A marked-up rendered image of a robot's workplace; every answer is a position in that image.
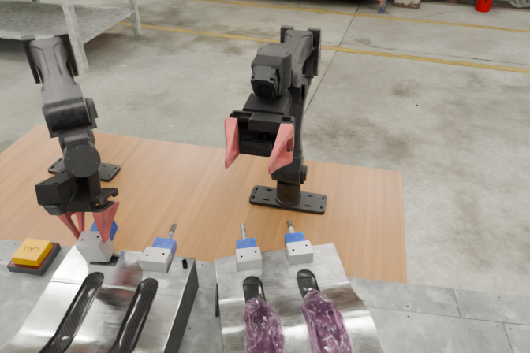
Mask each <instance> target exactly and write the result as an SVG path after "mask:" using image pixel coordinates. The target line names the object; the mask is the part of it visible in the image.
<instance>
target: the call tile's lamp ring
mask: <svg viewBox="0 0 530 353"><path fill-rule="evenodd" d="M51 243H52V245H54V246H53V247H52V248H51V250H50V252H49V253H48V254H47V256H46V257H45V259H44V260H43V261H42V262H41V264H40V265H39V266H27V265H20V264H13V263H12V262H13V260H12V259H11V260H10V262H9V263H8V264H7V266H15V267H21V268H29V269H41V268H42V266H43V265H44V263H45V262H46V260H47V259H48V258H49V257H50V255H51V253H52V252H53V251H54V249H55V248H56V246H57V245H58V243H53V242H51Z"/></svg>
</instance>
